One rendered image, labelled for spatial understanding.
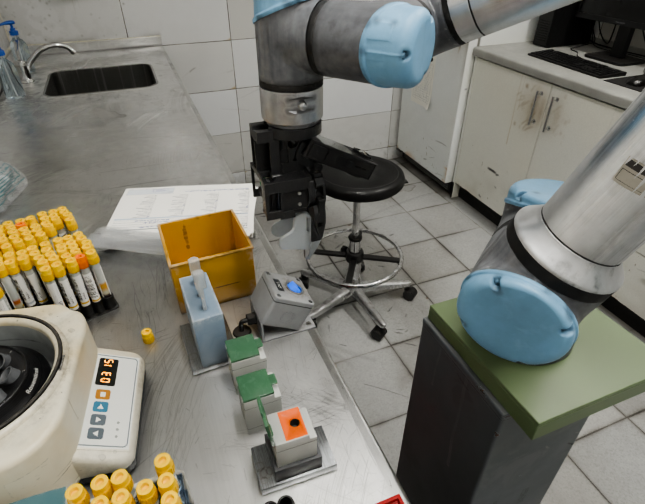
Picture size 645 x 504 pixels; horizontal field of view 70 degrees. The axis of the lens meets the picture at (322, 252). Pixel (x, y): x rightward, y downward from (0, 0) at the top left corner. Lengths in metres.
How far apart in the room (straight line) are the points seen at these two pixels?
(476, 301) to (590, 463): 1.37
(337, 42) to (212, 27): 2.31
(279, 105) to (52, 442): 0.42
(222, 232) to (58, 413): 0.44
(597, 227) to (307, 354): 0.43
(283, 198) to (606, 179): 0.35
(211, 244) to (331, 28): 0.51
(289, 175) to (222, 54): 2.25
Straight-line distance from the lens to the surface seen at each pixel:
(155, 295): 0.85
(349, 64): 0.49
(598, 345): 0.78
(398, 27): 0.47
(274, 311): 0.69
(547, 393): 0.68
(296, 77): 0.54
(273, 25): 0.53
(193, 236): 0.86
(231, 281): 0.78
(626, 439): 1.94
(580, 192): 0.46
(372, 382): 1.80
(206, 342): 0.66
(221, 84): 2.84
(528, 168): 2.47
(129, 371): 0.68
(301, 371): 0.68
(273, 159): 0.58
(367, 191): 1.60
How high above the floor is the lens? 1.40
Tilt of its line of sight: 36 degrees down
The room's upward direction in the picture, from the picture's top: straight up
